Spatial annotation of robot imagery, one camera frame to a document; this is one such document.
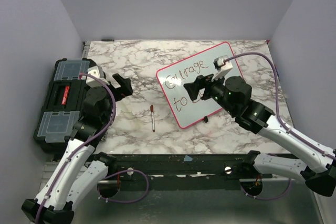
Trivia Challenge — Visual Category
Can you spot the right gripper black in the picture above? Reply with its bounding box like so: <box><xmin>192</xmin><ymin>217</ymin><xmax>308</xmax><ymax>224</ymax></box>
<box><xmin>184</xmin><ymin>69</ymin><xmax>236</xmax><ymax>115</ymax></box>

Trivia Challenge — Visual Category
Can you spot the whiteboard with pink frame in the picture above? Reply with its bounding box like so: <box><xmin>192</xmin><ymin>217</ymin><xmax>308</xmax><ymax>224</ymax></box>
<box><xmin>155</xmin><ymin>41</ymin><xmax>244</xmax><ymax>130</ymax></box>

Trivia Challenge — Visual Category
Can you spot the whiteboard marker white barrel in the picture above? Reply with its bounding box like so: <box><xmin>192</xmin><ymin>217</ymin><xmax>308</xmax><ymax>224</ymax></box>
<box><xmin>151</xmin><ymin>113</ymin><xmax>155</xmax><ymax>132</ymax></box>

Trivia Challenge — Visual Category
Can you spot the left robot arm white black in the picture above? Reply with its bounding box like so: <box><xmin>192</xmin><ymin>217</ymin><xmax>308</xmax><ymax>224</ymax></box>
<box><xmin>22</xmin><ymin>73</ymin><xmax>133</xmax><ymax>223</ymax></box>

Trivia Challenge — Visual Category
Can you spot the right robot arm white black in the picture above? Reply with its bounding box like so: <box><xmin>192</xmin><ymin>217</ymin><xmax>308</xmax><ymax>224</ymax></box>
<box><xmin>183</xmin><ymin>75</ymin><xmax>335</xmax><ymax>197</ymax></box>

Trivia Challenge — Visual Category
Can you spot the black toolbox with clear lids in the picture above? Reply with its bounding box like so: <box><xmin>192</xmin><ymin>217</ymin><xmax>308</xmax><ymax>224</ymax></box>
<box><xmin>34</xmin><ymin>58</ymin><xmax>97</xmax><ymax>154</ymax></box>

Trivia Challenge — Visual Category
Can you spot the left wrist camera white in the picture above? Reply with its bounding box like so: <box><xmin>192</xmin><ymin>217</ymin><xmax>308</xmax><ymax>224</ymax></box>
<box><xmin>79</xmin><ymin>66</ymin><xmax>109</xmax><ymax>88</ymax></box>

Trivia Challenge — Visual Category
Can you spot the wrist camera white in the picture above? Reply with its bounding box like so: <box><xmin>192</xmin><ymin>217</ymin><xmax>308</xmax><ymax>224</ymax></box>
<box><xmin>212</xmin><ymin>55</ymin><xmax>233</xmax><ymax>81</ymax></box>
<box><xmin>79</xmin><ymin>66</ymin><xmax>109</xmax><ymax>88</ymax></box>

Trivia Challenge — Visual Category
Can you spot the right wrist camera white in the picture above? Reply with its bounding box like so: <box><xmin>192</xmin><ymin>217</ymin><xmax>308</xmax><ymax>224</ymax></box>
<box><xmin>212</xmin><ymin>55</ymin><xmax>233</xmax><ymax>81</ymax></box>

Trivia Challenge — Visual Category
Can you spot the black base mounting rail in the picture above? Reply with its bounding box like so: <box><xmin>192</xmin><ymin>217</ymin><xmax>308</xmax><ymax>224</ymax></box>
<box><xmin>97</xmin><ymin>152</ymin><xmax>274</xmax><ymax>192</ymax></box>

